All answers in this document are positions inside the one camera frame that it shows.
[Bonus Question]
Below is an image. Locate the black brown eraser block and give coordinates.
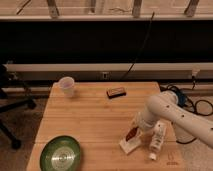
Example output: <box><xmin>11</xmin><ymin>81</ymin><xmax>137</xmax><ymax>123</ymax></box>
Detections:
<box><xmin>106</xmin><ymin>87</ymin><xmax>126</xmax><ymax>99</ymax></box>

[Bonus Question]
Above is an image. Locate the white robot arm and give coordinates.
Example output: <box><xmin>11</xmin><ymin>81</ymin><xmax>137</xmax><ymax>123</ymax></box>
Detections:
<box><xmin>133</xmin><ymin>91</ymin><xmax>213</xmax><ymax>149</ymax></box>

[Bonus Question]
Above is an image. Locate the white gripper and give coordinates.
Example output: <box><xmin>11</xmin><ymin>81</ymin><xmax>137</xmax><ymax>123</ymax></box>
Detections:
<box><xmin>149</xmin><ymin>121</ymin><xmax>166</xmax><ymax>161</ymax></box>

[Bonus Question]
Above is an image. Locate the black hanging cable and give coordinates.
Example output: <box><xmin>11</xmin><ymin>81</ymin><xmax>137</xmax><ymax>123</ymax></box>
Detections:
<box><xmin>120</xmin><ymin>11</ymin><xmax>156</xmax><ymax>82</ymax></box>

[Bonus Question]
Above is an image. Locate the red pepper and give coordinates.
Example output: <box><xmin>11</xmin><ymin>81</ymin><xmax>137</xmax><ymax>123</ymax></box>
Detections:
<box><xmin>125</xmin><ymin>127</ymin><xmax>138</xmax><ymax>141</ymax></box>

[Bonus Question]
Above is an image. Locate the white sponge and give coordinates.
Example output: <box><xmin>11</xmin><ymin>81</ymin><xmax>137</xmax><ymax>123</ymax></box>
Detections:
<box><xmin>119</xmin><ymin>137</ymin><xmax>141</xmax><ymax>154</ymax></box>

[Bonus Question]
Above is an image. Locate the clear plastic cup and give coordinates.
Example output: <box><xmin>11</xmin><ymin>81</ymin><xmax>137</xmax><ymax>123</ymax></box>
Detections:
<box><xmin>58</xmin><ymin>77</ymin><xmax>75</xmax><ymax>97</ymax></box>

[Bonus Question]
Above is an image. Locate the green plate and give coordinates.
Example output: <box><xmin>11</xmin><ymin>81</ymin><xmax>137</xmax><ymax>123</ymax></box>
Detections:
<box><xmin>40</xmin><ymin>135</ymin><xmax>81</xmax><ymax>171</ymax></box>

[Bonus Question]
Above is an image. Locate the white wall rail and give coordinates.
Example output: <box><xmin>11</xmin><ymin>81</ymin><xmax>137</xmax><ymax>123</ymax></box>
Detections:
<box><xmin>5</xmin><ymin>63</ymin><xmax>213</xmax><ymax>81</ymax></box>

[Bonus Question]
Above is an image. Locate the black office chair base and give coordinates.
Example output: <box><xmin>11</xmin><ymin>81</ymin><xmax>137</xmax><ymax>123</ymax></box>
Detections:
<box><xmin>0</xmin><ymin>63</ymin><xmax>38</xmax><ymax>150</ymax></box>

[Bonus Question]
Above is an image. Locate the black cable bundle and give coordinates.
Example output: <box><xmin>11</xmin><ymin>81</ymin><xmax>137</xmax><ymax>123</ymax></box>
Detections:
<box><xmin>159</xmin><ymin>75</ymin><xmax>213</xmax><ymax>117</ymax></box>

